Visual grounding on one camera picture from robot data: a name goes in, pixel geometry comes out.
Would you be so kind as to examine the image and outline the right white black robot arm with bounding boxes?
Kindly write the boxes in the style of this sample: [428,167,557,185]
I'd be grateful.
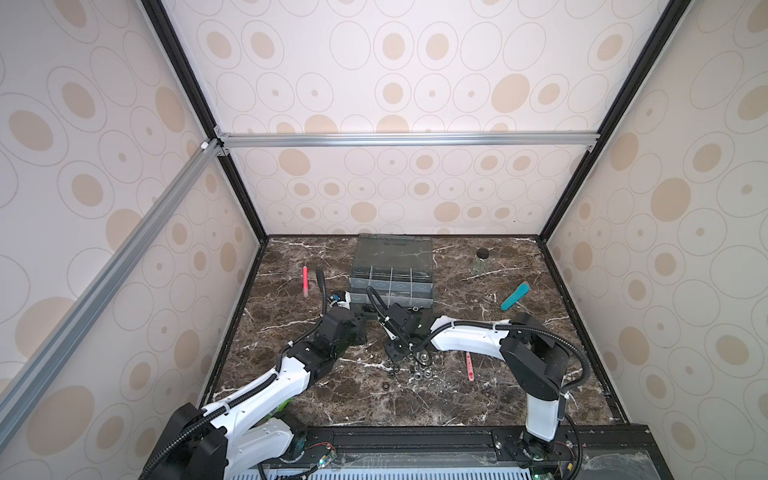
[377,304,592,443]

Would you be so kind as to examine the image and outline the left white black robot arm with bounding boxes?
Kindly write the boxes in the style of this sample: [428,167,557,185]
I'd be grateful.
[139,294,357,479]

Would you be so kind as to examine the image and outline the cluster of silver hex nuts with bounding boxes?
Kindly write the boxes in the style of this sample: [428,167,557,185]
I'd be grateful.
[388,356,444,382]

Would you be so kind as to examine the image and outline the grey compartment organizer box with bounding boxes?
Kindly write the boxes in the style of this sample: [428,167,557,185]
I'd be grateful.
[348,234,435,309]

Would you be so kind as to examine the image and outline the pink marker pen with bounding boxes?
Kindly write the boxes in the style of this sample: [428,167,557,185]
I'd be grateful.
[302,265,309,298]

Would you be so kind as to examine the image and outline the small black-lidded glass jar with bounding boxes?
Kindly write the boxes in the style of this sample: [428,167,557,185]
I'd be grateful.
[472,247,490,275]

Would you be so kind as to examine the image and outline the green plastic packet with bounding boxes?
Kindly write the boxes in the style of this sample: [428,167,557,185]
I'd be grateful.
[272,399,290,414]

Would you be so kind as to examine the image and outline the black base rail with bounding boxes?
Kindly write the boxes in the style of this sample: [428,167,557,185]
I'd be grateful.
[157,424,673,480]

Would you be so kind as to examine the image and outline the horizontal aluminium frame bar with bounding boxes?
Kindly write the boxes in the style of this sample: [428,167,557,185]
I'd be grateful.
[220,131,600,148]

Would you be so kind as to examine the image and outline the left diagonal aluminium frame bar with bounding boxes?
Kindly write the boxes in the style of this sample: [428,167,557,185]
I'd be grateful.
[1,138,222,449]

